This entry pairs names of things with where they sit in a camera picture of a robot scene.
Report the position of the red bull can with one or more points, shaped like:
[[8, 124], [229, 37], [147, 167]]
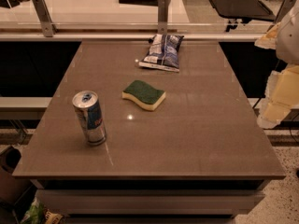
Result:
[[88, 110]]

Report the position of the grey table drawer base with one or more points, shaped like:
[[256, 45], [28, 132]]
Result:
[[195, 203]]

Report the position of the green snack bag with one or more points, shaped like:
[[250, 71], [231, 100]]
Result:
[[38, 213]]

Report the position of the metal railing bracket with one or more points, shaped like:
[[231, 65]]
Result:
[[42, 12], [285, 7], [163, 6]]

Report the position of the middle metal railing bracket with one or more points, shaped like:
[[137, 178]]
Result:
[[163, 6]]

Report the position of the black office chair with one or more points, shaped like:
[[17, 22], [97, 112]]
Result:
[[244, 10]]

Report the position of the right metal railing bracket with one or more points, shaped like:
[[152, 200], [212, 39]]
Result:
[[285, 7]]

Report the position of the brown cardboard box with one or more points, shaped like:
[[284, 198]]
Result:
[[14, 192]]

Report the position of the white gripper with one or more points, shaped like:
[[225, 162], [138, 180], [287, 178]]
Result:
[[289, 39]]

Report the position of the left metal railing bracket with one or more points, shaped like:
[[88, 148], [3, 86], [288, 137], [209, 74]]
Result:
[[42, 12]]

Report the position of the green yellow sponge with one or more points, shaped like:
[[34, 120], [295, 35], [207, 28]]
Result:
[[143, 95]]

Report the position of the blue white chip bag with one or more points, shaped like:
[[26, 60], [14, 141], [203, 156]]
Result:
[[163, 53]]

